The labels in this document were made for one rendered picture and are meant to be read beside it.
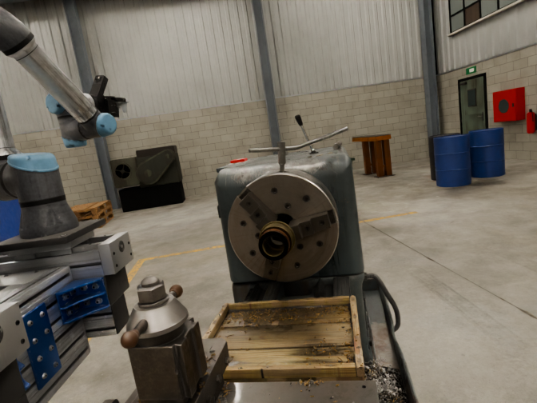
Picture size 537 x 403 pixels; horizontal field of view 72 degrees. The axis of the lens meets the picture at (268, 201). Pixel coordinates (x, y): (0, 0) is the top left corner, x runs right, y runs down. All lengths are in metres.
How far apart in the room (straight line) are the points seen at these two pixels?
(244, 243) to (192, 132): 9.96
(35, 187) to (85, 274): 0.27
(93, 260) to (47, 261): 0.13
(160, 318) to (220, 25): 11.07
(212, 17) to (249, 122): 3.01
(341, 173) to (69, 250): 0.82
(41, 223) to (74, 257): 0.13
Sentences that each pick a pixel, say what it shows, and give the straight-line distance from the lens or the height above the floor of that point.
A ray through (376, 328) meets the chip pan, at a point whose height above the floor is 0.54.
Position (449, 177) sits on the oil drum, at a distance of 7.31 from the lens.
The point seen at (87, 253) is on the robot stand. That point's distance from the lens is 1.15.
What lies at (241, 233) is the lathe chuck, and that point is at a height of 1.08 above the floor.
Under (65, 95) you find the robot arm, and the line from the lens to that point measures 1.34.
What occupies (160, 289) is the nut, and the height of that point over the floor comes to 1.17.
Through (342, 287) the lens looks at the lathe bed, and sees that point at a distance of 1.16.
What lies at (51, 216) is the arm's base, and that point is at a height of 1.21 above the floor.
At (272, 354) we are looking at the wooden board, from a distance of 0.85.
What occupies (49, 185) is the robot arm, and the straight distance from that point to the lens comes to 1.20.
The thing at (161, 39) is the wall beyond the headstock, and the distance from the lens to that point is 11.48.
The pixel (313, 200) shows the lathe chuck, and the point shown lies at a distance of 1.01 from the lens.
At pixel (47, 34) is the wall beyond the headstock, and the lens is 12.23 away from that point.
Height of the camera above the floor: 1.34
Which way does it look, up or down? 10 degrees down
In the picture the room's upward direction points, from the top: 8 degrees counter-clockwise
